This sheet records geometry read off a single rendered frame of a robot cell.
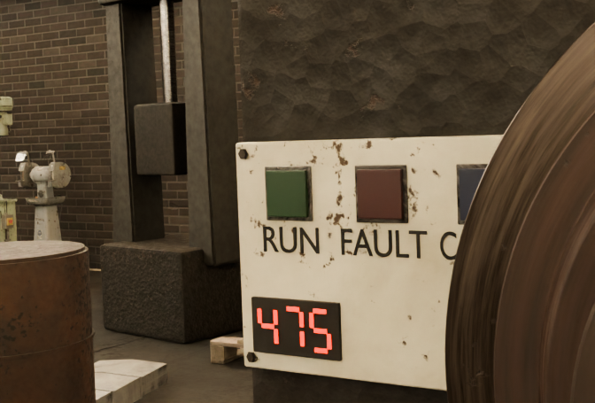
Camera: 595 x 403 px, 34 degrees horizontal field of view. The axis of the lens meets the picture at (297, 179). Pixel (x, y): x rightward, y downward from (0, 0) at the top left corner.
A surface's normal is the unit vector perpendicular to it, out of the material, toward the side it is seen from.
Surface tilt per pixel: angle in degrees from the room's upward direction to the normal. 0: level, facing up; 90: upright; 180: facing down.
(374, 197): 90
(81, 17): 90
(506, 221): 90
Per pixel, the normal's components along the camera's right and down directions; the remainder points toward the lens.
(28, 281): 0.58, 0.02
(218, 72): 0.73, -0.01
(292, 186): -0.54, 0.07
